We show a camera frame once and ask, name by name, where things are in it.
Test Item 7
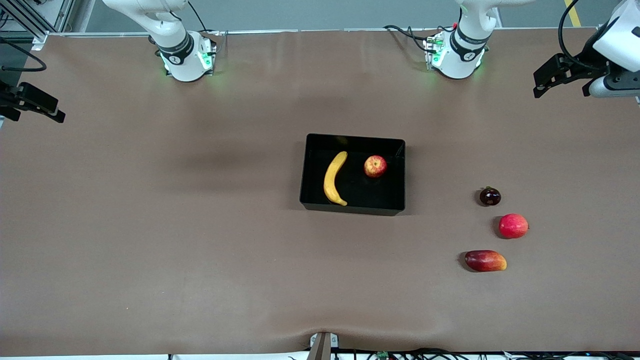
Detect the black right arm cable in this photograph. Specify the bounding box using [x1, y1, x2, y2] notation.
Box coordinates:
[0, 37, 47, 73]

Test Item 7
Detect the black left base cable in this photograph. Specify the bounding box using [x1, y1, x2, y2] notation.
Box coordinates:
[383, 24, 443, 53]

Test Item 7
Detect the black plastic box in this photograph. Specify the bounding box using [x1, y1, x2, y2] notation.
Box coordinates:
[299, 133, 406, 217]

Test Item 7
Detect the red and yellow apple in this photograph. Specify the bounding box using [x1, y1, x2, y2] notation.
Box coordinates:
[363, 154, 388, 179]

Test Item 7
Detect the dark purple mangosteen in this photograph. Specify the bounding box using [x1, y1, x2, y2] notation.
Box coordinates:
[479, 186, 502, 207]

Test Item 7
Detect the black base cable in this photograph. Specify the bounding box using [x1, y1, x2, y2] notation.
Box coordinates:
[187, 0, 223, 40]
[383, 24, 443, 53]

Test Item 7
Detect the red peach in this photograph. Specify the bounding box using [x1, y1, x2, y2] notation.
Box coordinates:
[498, 213, 530, 240]

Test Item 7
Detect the black cable bundle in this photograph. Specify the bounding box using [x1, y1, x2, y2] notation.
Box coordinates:
[287, 347, 640, 360]

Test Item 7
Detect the yellow banana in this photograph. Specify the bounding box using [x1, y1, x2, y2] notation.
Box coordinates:
[323, 151, 349, 207]

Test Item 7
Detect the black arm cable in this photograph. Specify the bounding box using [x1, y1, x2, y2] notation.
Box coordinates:
[0, 37, 47, 73]
[558, 0, 607, 71]

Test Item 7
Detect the red and yellow mango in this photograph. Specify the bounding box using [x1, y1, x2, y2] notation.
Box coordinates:
[464, 249, 508, 273]

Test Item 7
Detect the aluminium frame profile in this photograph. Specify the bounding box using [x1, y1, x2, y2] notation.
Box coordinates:
[0, 0, 76, 51]

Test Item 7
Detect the black right base cable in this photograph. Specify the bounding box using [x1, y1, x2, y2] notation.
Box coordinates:
[187, 0, 223, 40]

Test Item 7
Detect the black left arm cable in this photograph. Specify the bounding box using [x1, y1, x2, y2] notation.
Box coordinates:
[558, 0, 607, 71]

